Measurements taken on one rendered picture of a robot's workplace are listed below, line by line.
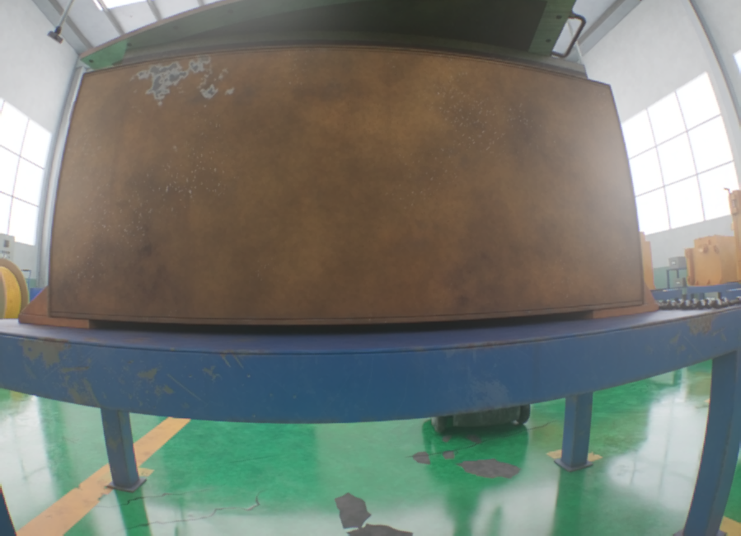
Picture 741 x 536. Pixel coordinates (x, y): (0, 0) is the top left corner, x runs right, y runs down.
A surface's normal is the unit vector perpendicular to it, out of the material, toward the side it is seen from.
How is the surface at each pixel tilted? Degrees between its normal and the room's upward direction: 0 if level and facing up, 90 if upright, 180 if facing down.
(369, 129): 90
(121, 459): 90
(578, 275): 90
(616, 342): 90
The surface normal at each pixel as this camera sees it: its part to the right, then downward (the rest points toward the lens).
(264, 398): 0.11, -0.11
